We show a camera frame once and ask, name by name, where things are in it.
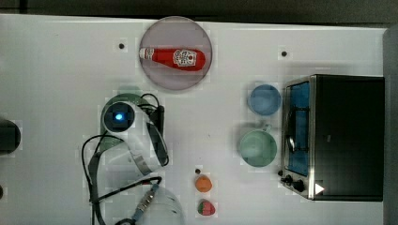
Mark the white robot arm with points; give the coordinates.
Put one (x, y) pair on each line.
(126, 187)

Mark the toy strawberry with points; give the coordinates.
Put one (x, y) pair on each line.
(206, 208)

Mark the orange toy fruit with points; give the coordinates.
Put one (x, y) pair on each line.
(203, 184)

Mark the black toaster oven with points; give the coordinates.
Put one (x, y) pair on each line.
(333, 138)

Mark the red ketchup bottle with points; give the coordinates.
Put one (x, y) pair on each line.
(184, 59)

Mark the blue cup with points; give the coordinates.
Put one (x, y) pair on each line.
(264, 100)

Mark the grey round plate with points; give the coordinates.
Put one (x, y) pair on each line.
(176, 32)

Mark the green mug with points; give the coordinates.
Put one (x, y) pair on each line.
(257, 147)

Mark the black utensil cup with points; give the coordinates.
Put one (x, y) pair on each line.
(10, 137)

